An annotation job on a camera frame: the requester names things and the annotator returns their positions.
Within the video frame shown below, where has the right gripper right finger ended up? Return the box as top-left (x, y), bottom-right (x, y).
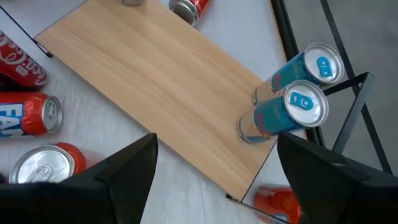
top-left (277, 133), bottom-right (398, 224)

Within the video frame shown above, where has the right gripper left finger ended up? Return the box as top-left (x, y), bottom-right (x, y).
top-left (0, 133), bottom-right (159, 224)

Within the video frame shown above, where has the red Fanta strawberry can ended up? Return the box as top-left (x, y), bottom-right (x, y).
top-left (8, 141), bottom-right (87, 185)
top-left (0, 91), bottom-right (63, 138)
top-left (169, 0), bottom-right (213, 27)

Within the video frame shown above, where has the blue slim energy drink can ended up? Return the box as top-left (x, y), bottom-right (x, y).
top-left (238, 79), bottom-right (330, 144)
top-left (252, 42), bottom-right (345, 105)

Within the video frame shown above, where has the red soda can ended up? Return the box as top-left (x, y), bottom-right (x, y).
top-left (253, 185), bottom-right (302, 224)

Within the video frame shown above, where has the wooden tray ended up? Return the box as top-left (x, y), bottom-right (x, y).
top-left (0, 0), bottom-right (292, 224)

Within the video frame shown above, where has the red Coca-Cola can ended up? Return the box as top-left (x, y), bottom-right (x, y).
top-left (0, 29), bottom-right (48, 91)

